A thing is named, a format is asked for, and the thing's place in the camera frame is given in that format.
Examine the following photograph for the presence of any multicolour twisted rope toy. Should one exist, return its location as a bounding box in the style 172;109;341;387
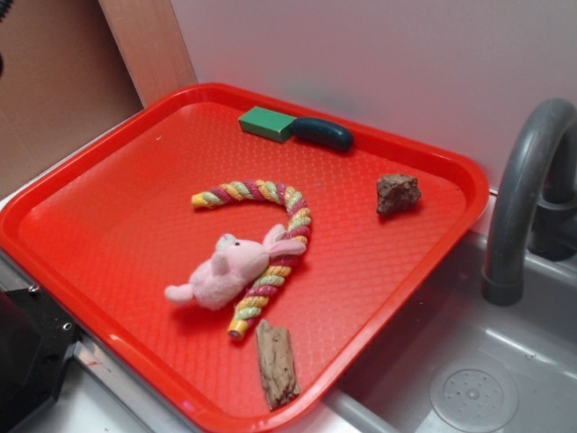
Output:
191;180;312;341

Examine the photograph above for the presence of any dark teal toy cucumber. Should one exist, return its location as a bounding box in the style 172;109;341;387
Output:
289;116;353;152

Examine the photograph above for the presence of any grey toy faucet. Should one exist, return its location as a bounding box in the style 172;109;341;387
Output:
481;98;576;306

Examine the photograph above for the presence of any brown rock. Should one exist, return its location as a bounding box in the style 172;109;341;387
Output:
376;173;422;217

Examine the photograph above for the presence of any wooden board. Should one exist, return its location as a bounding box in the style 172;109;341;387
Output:
99;0;197;106

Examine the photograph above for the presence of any grey toy sink basin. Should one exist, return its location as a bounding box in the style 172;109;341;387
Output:
331;232;577;433

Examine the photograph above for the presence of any red plastic tray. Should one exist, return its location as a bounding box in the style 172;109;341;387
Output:
1;84;489;432

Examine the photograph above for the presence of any brown wood bark piece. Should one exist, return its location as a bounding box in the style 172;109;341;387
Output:
256;319;300;410

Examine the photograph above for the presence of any pink plush bunny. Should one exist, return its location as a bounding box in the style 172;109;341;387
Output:
164;224;307;310

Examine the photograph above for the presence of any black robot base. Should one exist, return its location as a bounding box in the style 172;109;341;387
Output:
1;289;78;432

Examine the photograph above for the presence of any green rectangular block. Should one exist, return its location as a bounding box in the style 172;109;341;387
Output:
238;106;296;143

